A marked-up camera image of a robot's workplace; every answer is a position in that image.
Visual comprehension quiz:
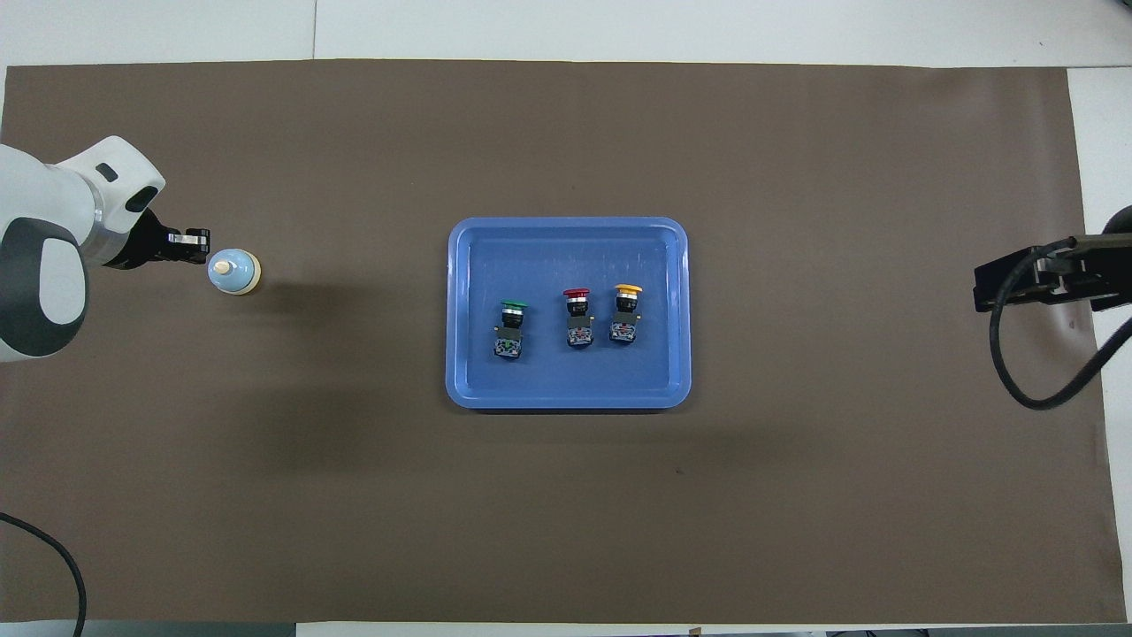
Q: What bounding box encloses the brown table mat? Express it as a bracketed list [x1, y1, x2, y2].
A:
[0, 58, 1117, 625]

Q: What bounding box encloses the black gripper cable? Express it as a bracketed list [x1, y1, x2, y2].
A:
[989, 237, 1132, 411]
[0, 511, 88, 637]

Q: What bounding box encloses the blue plastic tray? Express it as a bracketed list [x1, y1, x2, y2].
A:
[445, 217, 692, 411]

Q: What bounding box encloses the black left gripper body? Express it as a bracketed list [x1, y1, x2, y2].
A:
[113, 210, 171, 271]

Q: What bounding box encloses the yellow push button switch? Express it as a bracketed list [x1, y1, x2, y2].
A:
[608, 283, 644, 346]

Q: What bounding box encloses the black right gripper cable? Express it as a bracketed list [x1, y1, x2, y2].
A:
[989, 237, 1132, 411]

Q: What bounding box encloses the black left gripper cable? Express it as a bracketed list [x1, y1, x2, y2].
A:
[0, 511, 88, 637]

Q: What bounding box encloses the red push button switch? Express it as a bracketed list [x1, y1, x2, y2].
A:
[562, 288, 594, 350]

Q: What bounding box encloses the light blue desk bell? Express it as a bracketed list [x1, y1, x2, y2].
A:
[207, 246, 263, 296]

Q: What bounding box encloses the green push button switch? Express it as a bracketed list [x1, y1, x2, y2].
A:
[493, 300, 530, 361]

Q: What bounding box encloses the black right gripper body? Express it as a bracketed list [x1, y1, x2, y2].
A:
[1044, 205, 1132, 311]

